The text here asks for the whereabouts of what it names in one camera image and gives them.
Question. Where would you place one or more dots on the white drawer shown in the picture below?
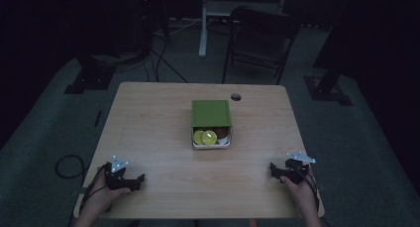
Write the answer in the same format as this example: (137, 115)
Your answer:
(211, 146)

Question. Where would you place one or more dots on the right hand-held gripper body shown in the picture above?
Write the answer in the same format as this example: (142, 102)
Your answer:
(297, 172)

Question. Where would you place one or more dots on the person's left hand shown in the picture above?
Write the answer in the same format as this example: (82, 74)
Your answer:
(100, 197)

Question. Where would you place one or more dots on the green drawer box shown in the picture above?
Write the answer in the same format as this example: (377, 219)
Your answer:
(210, 113)

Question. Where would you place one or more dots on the yellow lemon slice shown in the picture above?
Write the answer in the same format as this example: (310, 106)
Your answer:
(209, 137)
(198, 137)

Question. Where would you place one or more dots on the black folding chair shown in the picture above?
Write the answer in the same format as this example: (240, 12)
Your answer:
(261, 42)

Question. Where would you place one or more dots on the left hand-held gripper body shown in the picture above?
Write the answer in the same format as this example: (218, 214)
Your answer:
(115, 179)

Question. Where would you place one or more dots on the person's right hand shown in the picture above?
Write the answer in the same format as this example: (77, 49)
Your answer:
(304, 195)

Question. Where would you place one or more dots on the white desk frame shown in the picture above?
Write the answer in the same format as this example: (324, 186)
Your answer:
(211, 9)

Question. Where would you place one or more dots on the brown topped white cup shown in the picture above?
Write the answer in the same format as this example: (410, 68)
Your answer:
(222, 134)

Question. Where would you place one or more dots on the black stand with base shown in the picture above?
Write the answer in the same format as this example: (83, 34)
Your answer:
(90, 76)
(328, 88)

